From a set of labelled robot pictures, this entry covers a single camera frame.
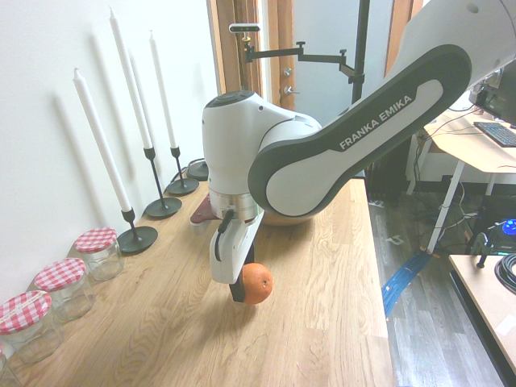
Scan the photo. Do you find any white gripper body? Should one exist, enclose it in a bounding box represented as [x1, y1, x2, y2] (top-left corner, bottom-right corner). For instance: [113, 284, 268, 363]
[208, 217, 266, 285]

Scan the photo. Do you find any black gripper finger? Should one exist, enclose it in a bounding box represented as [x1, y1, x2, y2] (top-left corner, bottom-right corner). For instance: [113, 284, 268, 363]
[228, 240, 256, 304]

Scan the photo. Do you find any orange fruit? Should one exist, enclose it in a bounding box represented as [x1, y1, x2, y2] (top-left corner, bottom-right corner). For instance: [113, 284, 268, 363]
[241, 262, 274, 306]

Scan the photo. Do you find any wooden fruit bowl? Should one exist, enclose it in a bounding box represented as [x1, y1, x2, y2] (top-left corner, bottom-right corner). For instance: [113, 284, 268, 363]
[261, 209, 319, 227]

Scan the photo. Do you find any black candle holder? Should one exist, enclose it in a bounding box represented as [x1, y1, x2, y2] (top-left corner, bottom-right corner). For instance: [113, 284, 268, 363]
[116, 207, 159, 256]
[187, 160, 210, 181]
[165, 146, 201, 198]
[144, 147, 182, 220]

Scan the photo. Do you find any glass jar checked lid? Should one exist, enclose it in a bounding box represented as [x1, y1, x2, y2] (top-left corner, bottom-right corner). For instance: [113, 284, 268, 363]
[34, 257, 98, 323]
[74, 227, 125, 282]
[0, 289, 65, 366]

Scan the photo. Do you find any blue floor strip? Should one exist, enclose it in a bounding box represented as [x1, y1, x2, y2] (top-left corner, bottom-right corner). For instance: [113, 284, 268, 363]
[381, 249, 435, 319]

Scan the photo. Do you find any short white candle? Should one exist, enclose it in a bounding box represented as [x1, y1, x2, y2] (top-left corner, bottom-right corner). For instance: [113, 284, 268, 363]
[73, 67, 133, 214]

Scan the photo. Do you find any medium white candle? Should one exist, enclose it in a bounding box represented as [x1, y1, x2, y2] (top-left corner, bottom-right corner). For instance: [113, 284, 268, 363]
[148, 29, 178, 149]

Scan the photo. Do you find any tallest white candle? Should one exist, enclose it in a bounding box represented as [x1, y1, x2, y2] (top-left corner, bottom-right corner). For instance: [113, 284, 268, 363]
[109, 6, 154, 150]

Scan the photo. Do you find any black table clamp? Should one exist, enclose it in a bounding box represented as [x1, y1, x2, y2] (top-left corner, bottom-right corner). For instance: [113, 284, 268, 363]
[473, 231, 495, 269]

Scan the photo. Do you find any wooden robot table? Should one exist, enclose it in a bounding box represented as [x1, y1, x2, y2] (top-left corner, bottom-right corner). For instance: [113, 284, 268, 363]
[447, 252, 516, 387]

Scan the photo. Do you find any white door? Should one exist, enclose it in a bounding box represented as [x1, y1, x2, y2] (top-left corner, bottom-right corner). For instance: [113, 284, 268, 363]
[293, 0, 392, 122]

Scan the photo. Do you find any light wooden desk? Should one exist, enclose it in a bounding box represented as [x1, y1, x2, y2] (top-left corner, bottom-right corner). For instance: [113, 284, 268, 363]
[422, 106, 516, 259]

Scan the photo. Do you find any black keyboard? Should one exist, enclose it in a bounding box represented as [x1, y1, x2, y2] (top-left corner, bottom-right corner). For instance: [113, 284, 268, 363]
[473, 120, 516, 148]

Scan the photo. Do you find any black monitor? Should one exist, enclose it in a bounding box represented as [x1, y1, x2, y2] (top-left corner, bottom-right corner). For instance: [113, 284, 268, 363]
[469, 66, 516, 122]

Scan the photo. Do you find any dark robot cable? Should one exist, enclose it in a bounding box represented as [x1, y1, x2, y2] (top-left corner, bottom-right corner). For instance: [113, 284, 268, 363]
[215, 208, 235, 262]

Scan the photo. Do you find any black pole camera stand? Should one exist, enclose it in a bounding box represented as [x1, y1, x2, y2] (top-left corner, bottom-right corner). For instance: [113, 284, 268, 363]
[241, 0, 372, 118]

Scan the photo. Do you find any black coiled cable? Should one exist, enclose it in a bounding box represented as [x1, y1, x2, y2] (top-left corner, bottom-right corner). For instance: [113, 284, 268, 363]
[494, 253, 516, 293]

